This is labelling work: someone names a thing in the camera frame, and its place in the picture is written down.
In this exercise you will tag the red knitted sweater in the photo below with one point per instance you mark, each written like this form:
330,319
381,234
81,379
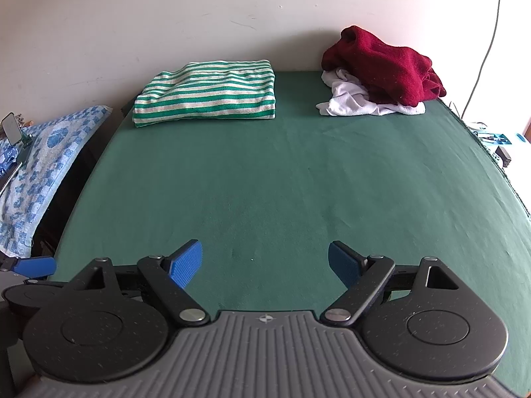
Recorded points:
386,66

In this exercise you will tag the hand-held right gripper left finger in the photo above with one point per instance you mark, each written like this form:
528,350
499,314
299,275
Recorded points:
186,267

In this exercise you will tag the dark power adapter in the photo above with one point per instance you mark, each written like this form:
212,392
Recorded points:
504,154

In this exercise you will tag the grey device on green stand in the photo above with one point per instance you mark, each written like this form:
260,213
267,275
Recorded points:
11,127

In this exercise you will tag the green white striped folded garment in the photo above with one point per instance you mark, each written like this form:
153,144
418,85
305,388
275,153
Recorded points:
207,91

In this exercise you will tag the white crumpled garment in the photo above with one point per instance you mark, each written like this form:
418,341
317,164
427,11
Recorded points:
348,99

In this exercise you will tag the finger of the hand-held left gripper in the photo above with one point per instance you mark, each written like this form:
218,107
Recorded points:
37,266

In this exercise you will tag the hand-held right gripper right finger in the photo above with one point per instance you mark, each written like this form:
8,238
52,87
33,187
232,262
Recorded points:
344,267

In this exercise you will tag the blue printed packet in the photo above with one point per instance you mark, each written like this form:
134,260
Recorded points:
491,137

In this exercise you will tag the blue floral towel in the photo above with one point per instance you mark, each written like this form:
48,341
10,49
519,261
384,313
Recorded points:
49,153

